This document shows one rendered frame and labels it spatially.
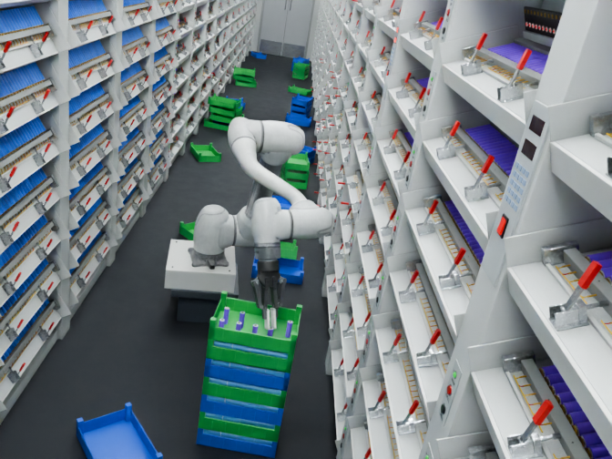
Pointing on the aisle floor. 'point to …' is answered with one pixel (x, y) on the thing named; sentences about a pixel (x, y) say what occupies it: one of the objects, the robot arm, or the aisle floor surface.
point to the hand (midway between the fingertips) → (270, 318)
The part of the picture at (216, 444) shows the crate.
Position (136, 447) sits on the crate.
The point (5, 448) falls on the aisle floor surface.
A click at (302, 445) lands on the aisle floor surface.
